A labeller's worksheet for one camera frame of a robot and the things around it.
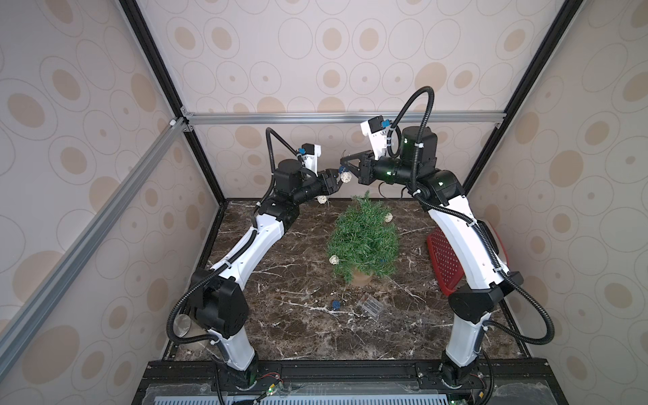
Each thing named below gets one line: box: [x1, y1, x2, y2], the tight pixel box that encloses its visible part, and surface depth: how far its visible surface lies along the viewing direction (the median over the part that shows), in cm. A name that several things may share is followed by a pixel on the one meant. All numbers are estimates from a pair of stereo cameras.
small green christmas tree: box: [327, 190, 400, 287], surface depth 74 cm
